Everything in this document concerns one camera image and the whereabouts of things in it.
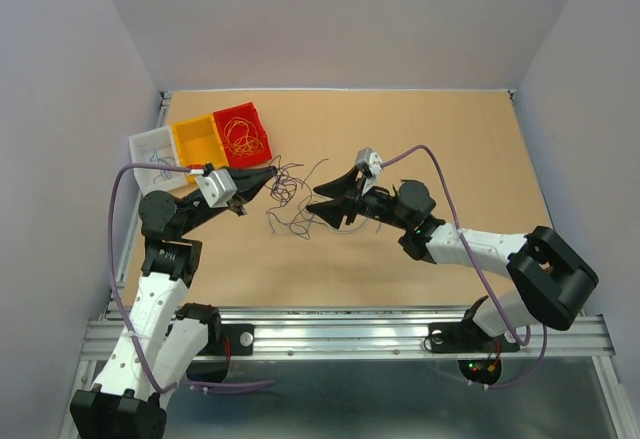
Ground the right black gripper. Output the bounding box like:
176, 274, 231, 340
305, 165, 411, 231

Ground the thin wire bundle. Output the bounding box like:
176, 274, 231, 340
264, 157, 384, 239

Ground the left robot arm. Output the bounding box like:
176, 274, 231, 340
70, 163, 278, 438

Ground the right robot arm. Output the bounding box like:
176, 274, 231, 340
306, 168, 599, 349

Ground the red plastic bin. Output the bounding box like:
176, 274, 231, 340
213, 102, 273, 169

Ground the yellow plastic bin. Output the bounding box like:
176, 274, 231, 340
171, 114, 228, 168

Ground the white plastic bin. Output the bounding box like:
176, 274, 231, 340
128, 126, 187, 195

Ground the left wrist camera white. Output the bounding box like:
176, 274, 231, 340
195, 163, 237, 208

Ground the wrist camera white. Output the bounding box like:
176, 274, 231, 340
195, 163, 237, 208
355, 147, 383, 194

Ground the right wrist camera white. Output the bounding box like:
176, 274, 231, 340
355, 147, 383, 194

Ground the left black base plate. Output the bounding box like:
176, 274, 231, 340
198, 323, 255, 357

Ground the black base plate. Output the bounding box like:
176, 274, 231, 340
198, 323, 255, 357
423, 321, 520, 354

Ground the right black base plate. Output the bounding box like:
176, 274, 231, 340
423, 321, 520, 354

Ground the aluminium rail frame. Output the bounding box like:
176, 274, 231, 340
57, 89, 629, 439

